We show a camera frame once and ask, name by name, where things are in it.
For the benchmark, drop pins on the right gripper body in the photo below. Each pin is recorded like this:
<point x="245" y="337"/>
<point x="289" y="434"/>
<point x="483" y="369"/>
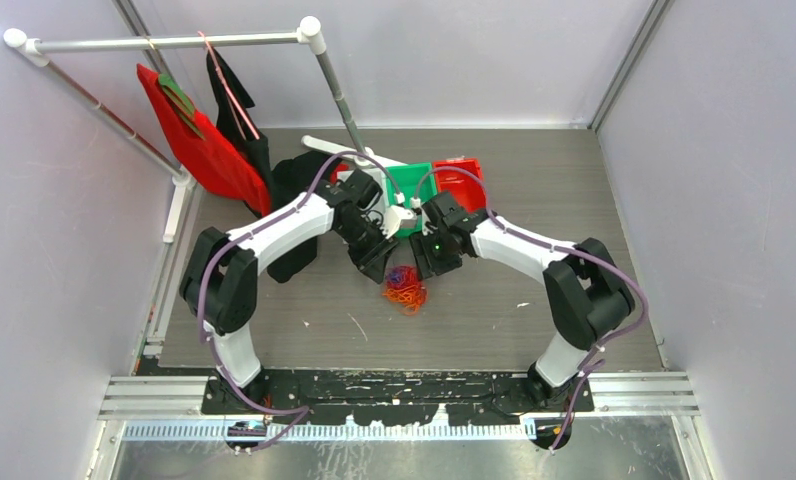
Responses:
<point x="434" y="254"/>

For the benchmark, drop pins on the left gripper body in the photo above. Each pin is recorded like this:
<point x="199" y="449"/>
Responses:
<point x="367" y="242"/>

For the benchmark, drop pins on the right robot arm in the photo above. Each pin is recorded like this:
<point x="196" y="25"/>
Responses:
<point x="586" y="298"/>

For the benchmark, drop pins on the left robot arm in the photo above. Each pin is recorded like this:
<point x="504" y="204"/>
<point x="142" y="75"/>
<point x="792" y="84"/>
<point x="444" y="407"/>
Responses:
<point x="221" y="278"/>

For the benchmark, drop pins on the red plastic bin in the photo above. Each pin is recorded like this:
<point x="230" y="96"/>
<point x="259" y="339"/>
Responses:
<point x="449" y="177"/>

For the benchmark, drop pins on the green plastic bin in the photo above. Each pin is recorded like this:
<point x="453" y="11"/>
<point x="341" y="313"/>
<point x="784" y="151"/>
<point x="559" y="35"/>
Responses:
<point x="408" y="177"/>

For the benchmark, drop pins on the black cloth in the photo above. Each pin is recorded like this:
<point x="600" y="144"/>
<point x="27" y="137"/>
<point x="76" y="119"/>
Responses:
<point x="289" y="177"/>

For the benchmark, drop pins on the red cloth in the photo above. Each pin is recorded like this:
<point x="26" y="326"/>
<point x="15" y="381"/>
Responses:
<point x="213" y="161"/>

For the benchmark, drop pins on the pink hanger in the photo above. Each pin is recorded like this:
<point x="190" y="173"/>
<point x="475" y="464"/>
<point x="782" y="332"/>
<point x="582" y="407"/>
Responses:
<point x="237" y="110"/>

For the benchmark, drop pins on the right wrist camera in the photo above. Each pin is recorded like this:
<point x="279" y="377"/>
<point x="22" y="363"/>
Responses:
<point x="424" y="211"/>

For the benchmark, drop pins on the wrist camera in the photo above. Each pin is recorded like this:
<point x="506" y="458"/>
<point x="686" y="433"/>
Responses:
<point x="424" y="211"/>
<point x="396" y="218"/>

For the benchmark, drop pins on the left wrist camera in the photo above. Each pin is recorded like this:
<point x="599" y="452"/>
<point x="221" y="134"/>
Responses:
<point x="396" y="218"/>

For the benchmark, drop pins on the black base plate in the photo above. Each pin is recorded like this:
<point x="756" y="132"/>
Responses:
<point x="399" y="398"/>

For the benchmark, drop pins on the aluminium rail frame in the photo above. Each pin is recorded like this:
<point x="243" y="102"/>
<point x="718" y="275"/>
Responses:
<point x="196" y="407"/>

